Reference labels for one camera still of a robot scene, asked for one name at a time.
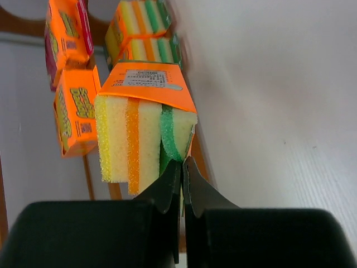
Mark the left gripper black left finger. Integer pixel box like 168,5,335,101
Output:
1,161,181,267

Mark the orange green box yellow sponge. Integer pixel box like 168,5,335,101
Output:
104,1,172,65

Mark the pink scrubber sponge box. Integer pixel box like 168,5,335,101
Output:
44,0,94,92

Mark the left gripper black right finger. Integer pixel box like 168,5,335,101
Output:
182,157,356,267

